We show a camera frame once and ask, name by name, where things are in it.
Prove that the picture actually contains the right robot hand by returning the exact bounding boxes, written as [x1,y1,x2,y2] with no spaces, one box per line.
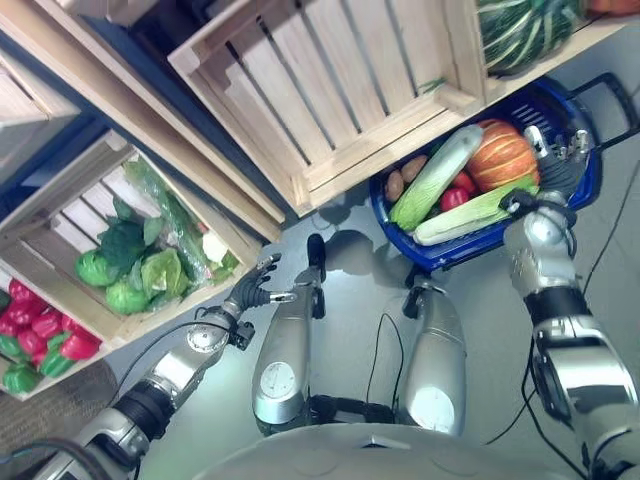
[522,125,594,196]

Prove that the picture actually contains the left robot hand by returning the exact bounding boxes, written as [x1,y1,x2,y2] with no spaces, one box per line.
[223,252,298,315]

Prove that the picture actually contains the blue plastic shopping basket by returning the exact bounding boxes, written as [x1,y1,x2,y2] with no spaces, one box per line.
[368,72,639,275]

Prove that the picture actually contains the bagged green vegetables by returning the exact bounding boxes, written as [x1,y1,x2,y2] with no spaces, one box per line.
[123,154,241,294]

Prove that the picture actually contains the orange striped pumpkin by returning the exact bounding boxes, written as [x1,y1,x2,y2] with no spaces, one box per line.
[466,118,542,194]

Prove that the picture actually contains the silver left robot leg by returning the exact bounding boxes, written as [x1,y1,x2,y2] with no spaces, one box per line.
[252,233,329,437]

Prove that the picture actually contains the silver robot leg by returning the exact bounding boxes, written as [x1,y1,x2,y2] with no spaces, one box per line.
[252,233,329,437]
[397,279,469,437]

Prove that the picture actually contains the round green cabbage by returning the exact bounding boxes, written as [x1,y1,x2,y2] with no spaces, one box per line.
[74,249,122,288]
[105,279,151,317]
[140,248,191,302]

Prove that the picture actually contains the red bell pepper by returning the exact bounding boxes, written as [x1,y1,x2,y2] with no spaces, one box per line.
[58,333,102,363]
[4,299,47,327]
[30,309,64,339]
[439,187,472,213]
[8,278,39,304]
[452,170,477,196]
[17,329,49,357]

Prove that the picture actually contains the long napa cabbage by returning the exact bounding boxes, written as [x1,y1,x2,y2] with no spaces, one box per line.
[412,183,539,247]
[388,124,485,232]

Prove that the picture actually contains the wooden shelf board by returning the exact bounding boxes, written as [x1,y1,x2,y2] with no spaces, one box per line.
[481,10,640,109]

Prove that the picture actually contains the dark green leafy vegetable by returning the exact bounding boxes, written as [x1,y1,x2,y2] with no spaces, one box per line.
[96,197,164,272]

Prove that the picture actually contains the green striped squash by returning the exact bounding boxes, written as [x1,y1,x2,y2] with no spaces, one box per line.
[476,0,589,77]

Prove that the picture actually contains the brown potato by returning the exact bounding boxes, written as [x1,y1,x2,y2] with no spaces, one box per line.
[400,154,429,184]
[384,169,406,202]

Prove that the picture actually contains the orange vegetable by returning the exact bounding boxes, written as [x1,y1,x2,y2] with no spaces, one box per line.
[584,0,640,17]

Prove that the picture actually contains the wooden crate with peppers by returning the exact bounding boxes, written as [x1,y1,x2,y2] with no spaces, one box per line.
[0,269,114,402]

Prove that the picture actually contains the silver right robot leg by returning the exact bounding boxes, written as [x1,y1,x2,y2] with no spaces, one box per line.
[397,279,469,437]

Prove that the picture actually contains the wooden crate with greens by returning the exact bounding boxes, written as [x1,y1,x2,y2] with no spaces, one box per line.
[0,130,267,351]

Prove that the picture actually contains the empty wooden slat crate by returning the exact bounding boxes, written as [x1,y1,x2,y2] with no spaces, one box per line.
[167,0,489,219]

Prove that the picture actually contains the silver robot torso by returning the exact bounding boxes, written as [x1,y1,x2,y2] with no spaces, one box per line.
[189,424,594,480]

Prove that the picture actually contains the wooden shelf beam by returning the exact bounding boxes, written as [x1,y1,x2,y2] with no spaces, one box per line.
[0,0,287,244]

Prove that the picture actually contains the grey woven rug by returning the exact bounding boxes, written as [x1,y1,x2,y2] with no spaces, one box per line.
[0,359,119,454]

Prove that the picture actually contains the pale wooden crate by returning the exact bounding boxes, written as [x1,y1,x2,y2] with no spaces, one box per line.
[0,49,82,187]

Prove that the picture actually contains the long black cable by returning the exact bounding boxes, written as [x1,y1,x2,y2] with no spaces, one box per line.
[483,164,640,447]

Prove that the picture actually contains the thin black floor cable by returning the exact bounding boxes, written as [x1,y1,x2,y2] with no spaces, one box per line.
[366,312,407,407]

